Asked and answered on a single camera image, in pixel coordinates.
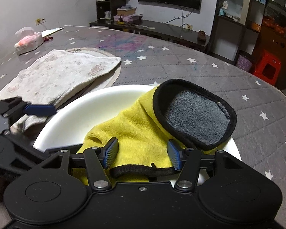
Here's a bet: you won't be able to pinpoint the dark shelf cabinet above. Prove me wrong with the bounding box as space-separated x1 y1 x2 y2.
209 0 266 64

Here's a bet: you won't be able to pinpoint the yellow cleaning cloth black trim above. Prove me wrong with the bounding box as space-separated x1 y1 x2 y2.
79 79 237 182

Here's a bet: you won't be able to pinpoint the red wooden cabinet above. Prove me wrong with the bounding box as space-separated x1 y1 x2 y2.
252 0 286 90

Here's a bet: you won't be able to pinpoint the white floral cloth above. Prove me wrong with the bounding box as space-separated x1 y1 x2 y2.
0 49 122 134

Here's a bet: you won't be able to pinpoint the grey star pattern table mat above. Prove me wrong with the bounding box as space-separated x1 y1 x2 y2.
0 26 286 228

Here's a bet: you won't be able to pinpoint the dark low tv console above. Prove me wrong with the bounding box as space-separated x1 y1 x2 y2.
89 19 210 52

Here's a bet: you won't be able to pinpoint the red plastic stool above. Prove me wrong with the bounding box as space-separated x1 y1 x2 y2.
253 50 282 86

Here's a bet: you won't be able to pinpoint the white paper sheet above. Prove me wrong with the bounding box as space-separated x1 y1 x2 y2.
42 27 63 38

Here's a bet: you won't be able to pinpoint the tissue pack in plastic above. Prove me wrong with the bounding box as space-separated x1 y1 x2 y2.
14 27 43 56

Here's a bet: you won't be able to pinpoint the white bowl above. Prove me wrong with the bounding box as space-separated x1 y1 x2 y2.
34 85 231 180

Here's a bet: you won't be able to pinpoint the stacked boxes on console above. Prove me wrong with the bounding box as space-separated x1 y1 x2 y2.
113 6 143 23

